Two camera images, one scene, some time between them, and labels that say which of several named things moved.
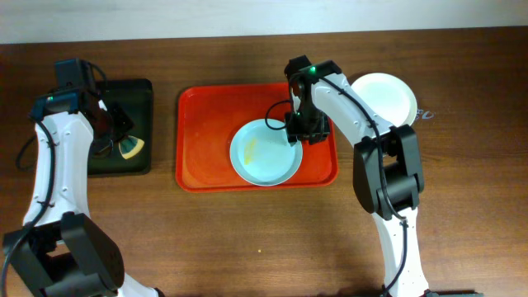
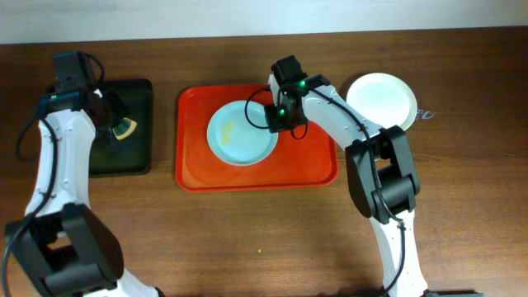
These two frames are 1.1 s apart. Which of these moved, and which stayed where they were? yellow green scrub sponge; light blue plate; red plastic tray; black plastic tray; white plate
Moved: light blue plate; yellow green scrub sponge
Stayed: black plastic tray; red plastic tray; white plate
